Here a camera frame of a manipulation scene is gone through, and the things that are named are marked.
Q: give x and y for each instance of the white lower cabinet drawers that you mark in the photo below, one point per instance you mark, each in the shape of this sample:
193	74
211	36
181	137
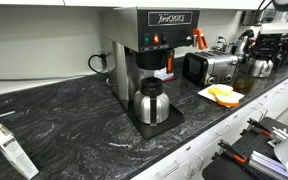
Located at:
210	140

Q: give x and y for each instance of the black clamp with orange grip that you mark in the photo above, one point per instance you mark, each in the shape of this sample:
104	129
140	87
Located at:
259	126
232	151

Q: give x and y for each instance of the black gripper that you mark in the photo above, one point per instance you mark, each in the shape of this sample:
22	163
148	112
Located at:
273	41

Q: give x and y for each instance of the white bread slice orange crust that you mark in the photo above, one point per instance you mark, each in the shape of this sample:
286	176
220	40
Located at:
229	100

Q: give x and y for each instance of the steel carafe with black lid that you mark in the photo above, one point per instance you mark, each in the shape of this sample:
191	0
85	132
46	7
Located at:
144	106

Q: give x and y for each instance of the stainless steel coffee maker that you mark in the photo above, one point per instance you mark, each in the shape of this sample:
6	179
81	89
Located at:
127	30

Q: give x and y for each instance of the white upper cabinets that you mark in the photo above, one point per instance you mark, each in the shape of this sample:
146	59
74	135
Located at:
117	2

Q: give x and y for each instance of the silver aluminium extrusion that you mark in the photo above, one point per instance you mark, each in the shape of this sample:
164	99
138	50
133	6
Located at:
267	164

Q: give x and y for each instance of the grey marker pen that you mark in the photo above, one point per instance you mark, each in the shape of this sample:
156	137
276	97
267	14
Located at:
2	115

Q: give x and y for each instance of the silver metal bracket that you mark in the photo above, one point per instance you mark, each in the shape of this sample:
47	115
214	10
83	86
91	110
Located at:
279	135

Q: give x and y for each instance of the white square plate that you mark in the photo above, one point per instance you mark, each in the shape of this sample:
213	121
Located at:
205	94

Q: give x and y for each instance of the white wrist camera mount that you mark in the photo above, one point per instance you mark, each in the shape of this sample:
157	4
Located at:
280	27

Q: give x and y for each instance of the white paper carton box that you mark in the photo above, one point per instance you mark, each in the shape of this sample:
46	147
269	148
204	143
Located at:
14	153

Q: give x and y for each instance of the small handwritten whiteboard sign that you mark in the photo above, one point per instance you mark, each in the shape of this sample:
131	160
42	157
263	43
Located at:
164	74

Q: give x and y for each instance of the dark translucent brown cup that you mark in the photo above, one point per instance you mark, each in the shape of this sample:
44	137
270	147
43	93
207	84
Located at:
244	83

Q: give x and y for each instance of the steel and black toaster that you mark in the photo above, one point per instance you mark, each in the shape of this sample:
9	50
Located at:
217	65

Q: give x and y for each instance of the yellow toasted bread slice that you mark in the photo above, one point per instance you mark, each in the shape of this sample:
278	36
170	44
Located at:
220	89

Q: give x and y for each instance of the grey metal wall box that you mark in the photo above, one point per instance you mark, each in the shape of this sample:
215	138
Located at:
249	17

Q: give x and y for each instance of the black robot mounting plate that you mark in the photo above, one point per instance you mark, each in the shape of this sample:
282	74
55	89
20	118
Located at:
250	145

